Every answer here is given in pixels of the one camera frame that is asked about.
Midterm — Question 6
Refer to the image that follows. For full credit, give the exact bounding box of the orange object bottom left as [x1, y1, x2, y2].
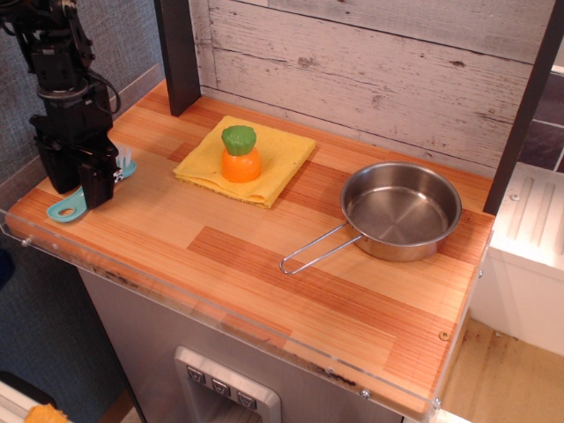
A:
[23, 404, 70, 423]

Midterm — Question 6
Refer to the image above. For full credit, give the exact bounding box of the stainless steel pot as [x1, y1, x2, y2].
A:
[279, 161, 463, 275]

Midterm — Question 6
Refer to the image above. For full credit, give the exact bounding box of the dark shelf post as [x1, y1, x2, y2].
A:
[154, 0, 201, 116]
[483, 0, 563, 215]

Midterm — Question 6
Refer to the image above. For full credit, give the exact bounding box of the clear acrylic table guard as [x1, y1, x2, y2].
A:
[6, 204, 494, 419]

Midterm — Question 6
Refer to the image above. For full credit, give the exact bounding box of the dark right shelf post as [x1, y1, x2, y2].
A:
[483, 0, 563, 215]

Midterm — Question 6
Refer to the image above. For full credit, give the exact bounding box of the white toy sink unit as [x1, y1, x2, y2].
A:
[470, 163, 563, 354]

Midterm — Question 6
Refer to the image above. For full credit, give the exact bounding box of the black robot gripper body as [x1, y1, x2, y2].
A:
[30, 83, 118, 170]

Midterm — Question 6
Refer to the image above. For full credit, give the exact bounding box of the silver dispenser panel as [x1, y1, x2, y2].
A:
[174, 345, 282, 422]

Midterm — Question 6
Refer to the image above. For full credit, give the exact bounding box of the yellow folded cloth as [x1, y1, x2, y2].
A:
[174, 115, 315, 208]

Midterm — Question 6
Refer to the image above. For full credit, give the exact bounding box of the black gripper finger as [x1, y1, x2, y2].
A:
[78, 161, 121, 209]
[35, 140, 82, 194]

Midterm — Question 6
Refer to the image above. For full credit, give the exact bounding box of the grey toy fridge cabinet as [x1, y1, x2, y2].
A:
[78, 268, 409, 423]

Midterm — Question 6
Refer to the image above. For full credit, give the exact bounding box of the orange toy carrot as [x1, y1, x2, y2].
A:
[221, 125, 262, 183]

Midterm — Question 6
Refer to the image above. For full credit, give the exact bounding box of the dark left shelf post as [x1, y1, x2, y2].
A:
[154, 0, 201, 116]

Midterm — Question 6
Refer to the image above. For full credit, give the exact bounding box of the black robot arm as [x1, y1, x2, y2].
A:
[1, 1, 122, 209]

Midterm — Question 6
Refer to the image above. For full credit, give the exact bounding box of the teal dish brush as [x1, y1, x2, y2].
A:
[47, 146, 137, 223]

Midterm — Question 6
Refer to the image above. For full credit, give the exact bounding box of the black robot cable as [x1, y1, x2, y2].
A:
[85, 68, 122, 116]

